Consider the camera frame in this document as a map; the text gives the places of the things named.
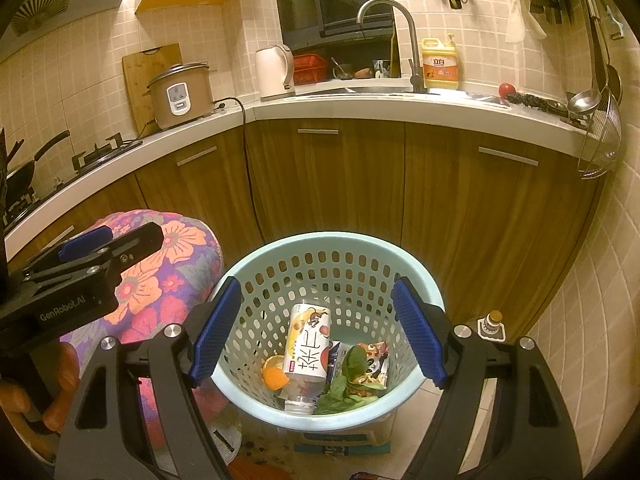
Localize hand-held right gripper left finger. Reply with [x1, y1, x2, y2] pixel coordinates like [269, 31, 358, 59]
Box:
[52, 276, 243, 480]

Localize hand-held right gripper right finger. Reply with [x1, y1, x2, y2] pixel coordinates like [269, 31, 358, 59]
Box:
[391, 276, 586, 480]

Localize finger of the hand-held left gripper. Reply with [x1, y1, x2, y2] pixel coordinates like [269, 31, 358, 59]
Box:
[22, 221, 166, 287]
[22, 225, 114, 275]

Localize printed snack packet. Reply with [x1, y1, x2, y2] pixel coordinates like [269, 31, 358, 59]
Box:
[357, 341, 391, 392]

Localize green vegetable leaves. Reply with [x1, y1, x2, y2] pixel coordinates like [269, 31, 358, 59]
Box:
[314, 344, 386, 416]

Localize orange peel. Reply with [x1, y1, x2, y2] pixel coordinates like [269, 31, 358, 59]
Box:
[261, 354, 292, 392]

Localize blue white carton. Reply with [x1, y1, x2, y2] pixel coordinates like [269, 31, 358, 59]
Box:
[322, 341, 356, 381]

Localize clear plastic bottle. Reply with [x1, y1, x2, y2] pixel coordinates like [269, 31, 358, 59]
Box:
[277, 302, 335, 416]

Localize light blue plastic basket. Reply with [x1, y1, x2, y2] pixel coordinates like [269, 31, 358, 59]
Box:
[210, 232, 447, 433]

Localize person's left hand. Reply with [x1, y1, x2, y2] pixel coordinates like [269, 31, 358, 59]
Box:
[0, 342, 83, 436]

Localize small brown-capped bottle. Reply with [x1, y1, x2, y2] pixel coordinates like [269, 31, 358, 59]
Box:
[477, 310, 507, 342]

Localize black gas stove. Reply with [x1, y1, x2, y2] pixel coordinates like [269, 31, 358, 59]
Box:
[0, 132, 143, 233]

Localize black wok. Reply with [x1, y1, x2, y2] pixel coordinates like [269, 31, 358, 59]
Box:
[5, 130, 72, 196]

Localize wooden kitchen cabinet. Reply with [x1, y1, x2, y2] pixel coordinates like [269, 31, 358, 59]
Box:
[7, 120, 606, 331]

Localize brown rice cooker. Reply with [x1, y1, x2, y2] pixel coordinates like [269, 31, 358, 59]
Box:
[146, 62, 217, 131]

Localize wooden cutting board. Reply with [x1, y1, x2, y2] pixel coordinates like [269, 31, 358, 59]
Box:
[122, 43, 183, 138]

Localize white electric kettle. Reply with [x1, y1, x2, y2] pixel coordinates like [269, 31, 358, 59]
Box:
[255, 44, 297, 102]

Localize steel sink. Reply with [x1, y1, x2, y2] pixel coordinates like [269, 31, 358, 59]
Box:
[330, 85, 511, 106]

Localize red plastic basket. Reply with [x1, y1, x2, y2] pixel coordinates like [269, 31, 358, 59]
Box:
[291, 53, 331, 86]

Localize black scrubbing brush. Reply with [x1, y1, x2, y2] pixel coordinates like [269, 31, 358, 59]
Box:
[506, 92, 568, 113]

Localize yellow detergent bottle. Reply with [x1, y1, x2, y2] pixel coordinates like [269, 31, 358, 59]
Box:
[421, 34, 460, 92]

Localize metal faucet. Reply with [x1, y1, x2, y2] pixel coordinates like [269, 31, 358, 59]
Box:
[356, 0, 430, 94]

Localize metal ladle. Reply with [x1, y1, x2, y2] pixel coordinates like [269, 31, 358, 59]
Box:
[566, 10, 608, 116]

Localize white plastic bag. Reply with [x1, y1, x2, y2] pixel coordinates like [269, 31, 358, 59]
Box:
[504, 0, 548, 45]

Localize black power cable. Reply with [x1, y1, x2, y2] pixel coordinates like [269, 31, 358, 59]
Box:
[214, 97, 266, 243]

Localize round wall vent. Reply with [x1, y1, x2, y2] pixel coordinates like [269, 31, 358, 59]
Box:
[11, 0, 71, 37]

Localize wire skimmer strainer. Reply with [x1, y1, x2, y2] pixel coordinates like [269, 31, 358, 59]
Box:
[577, 60, 623, 181]

